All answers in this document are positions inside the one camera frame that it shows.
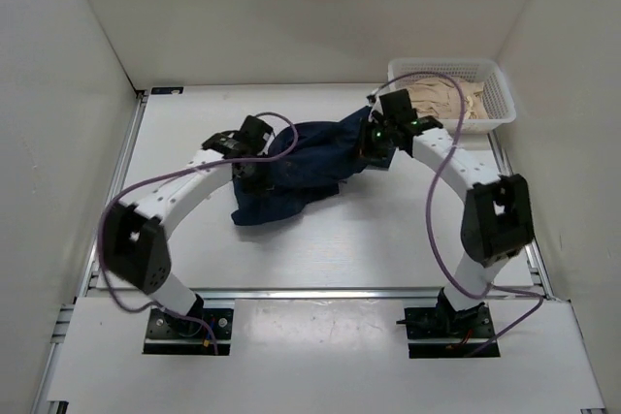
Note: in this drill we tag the aluminium front rail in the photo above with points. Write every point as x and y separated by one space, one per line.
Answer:
318 293

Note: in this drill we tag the aluminium left rail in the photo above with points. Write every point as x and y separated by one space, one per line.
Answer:
119 175

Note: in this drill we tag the white plastic basket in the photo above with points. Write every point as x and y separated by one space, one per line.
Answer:
495 96

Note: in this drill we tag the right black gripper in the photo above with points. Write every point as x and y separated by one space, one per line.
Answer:
369 152

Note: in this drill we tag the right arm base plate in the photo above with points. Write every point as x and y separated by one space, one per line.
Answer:
429 339

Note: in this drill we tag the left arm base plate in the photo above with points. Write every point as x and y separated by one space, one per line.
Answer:
166 335

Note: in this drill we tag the dark blue denim trousers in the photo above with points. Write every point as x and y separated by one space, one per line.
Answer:
325 155

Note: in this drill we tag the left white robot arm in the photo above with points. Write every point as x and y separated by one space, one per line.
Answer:
135 228

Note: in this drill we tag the beige trousers in basket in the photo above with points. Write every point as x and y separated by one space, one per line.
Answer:
439 98

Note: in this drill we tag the black label sticker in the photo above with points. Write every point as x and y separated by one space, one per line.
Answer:
167 90

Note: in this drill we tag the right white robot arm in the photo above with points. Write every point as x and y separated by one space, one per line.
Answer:
497 220

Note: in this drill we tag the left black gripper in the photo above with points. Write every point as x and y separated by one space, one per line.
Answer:
253 153

